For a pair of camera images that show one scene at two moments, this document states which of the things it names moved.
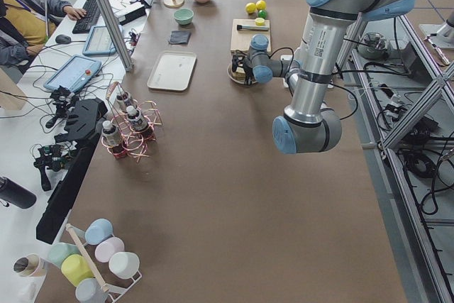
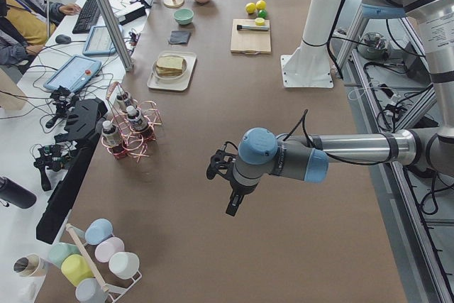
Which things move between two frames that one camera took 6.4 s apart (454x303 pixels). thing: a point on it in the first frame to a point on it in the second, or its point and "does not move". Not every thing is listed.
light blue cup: [98, 230] does not move
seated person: [28, 17] does not move
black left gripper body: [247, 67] to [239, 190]
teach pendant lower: [74, 73] does not move
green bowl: [184, 15] does not move
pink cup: [107, 248] does not move
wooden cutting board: [240, 40] does not move
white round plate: [230, 74] to [167, 79]
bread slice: [240, 70] to [170, 62]
